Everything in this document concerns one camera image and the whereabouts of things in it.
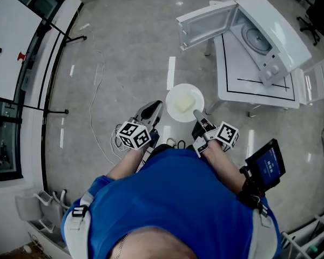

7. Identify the white floor cable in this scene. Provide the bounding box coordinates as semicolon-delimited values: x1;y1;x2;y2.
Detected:
88;50;130;167

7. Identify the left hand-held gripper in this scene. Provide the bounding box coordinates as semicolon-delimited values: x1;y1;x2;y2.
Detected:
115;100;164;151

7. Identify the black whiteboard stand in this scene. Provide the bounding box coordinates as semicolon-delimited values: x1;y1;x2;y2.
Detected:
5;17;87;115

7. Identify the white shoulder strap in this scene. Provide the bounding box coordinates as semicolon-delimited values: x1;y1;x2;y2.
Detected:
63;192;94;259
252;206;280;259

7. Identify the black tablet with blue screen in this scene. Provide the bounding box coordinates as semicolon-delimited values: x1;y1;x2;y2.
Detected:
244;138;286;190

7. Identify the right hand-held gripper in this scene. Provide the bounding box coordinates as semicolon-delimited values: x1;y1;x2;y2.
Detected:
191;109;240;158

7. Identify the white table with black lines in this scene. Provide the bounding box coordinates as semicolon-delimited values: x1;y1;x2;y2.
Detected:
205;30;301;118

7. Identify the person's bare neck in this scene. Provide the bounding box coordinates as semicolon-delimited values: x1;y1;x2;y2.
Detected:
107;227;199;259

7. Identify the black office chair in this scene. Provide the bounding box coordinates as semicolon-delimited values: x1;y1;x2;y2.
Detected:
296;0;324;47

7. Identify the person's blue shirt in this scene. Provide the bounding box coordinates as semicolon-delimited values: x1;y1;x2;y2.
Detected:
61;147;283;259

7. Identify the whiteboard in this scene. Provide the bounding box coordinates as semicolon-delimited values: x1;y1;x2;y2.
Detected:
0;0;48;102

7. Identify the person's right forearm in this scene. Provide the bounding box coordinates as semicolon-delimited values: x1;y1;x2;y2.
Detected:
204;140;246;199

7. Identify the white shelf rack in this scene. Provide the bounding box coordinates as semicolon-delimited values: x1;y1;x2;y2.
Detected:
282;206;324;259

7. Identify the white plastic storage cart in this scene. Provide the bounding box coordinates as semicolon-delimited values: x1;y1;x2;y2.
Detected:
15;189;71;234

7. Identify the white microwave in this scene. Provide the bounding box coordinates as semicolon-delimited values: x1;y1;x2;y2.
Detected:
175;0;313;88

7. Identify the person's left forearm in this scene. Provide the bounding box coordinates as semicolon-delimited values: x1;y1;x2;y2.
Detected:
105;144;150;180

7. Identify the chain necklace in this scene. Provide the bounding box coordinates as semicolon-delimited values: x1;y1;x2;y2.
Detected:
116;232;130;259

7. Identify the dark glass window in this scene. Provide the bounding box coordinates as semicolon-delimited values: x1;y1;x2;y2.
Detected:
0;113;24;183

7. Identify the white round plate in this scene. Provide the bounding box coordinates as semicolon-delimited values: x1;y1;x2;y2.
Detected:
165;83;205;123

